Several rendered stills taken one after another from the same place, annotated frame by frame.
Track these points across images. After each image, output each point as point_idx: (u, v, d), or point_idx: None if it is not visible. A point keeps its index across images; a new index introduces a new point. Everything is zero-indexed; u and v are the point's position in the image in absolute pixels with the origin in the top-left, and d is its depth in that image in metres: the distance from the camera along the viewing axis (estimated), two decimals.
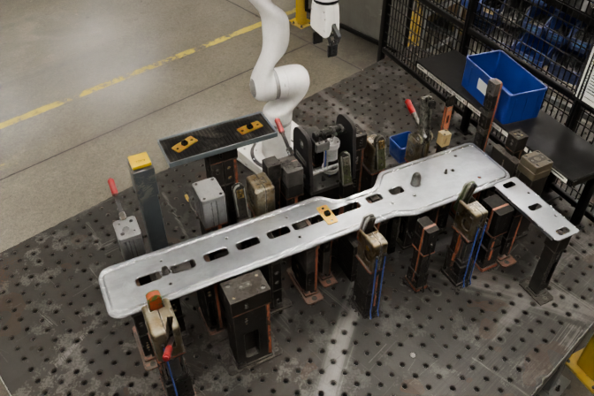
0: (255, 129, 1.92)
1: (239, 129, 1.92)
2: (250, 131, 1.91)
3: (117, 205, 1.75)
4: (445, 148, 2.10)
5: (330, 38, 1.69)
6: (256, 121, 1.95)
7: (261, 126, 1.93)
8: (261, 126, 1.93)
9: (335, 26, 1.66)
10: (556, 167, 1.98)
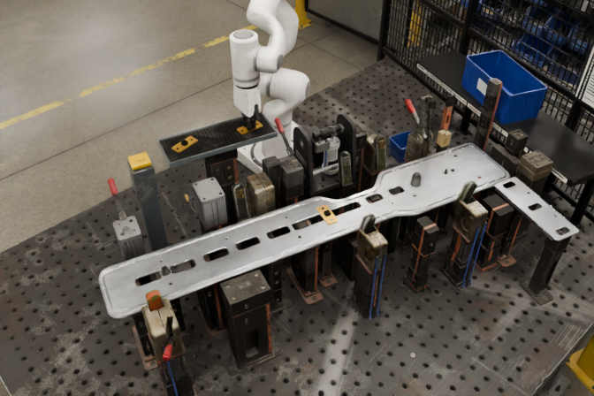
0: (255, 129, 1.92)
1: (239, 129, 1.92)
2: (250, 131, 1.91)
3: (117, 205, 1.75)
4: (445, 148, 2.10)
5: (249, 116, 1.87)
6: (256, 121, 1.95)
7: (261, 126, 1.93)
8: (261, 126, 1.93)
9: (256, 109, 1.83)
10: (556, 167, 1.98)
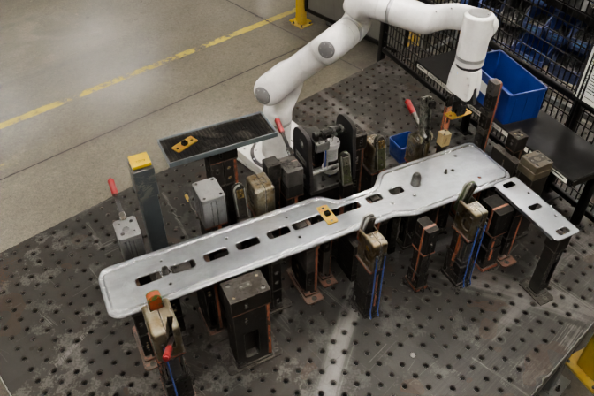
0: (464, 115, 1.83)
1: (447, 114, 1.83)
2: (459, 117, 1.82)
3: (117, 205, 1.75)
4: (445, 148, 2.10)
5: (464, 101, 1.77)
6: None
7: (469, 113, 1.83)
8: (469, 113, 1.83)
9: (474, 93, 1.74)
10: (556, 167, 1.98)
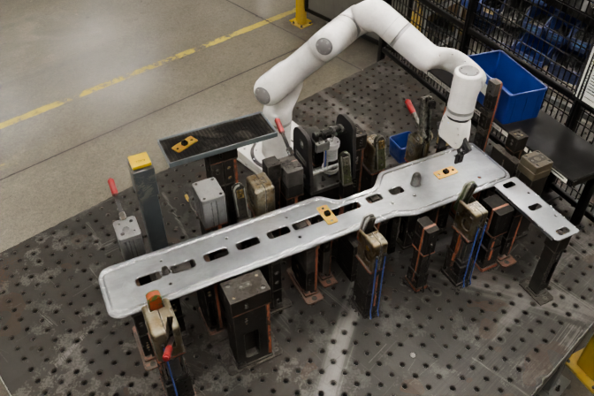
0: (452, 174, 1.99)
1: (436, 173, 1.99)
2: (446, 176, 1.98)
3: (117, 205, 1.75)
4: (445, 148, 2.10)
5: (460, 148, 1.87)
6: (452, 166, 2.02)
7: (456, 172, 2.00)
8: (456, 172, 2.00)
9: (466, 140, 1.85)
10: (556, 167, 1.98)
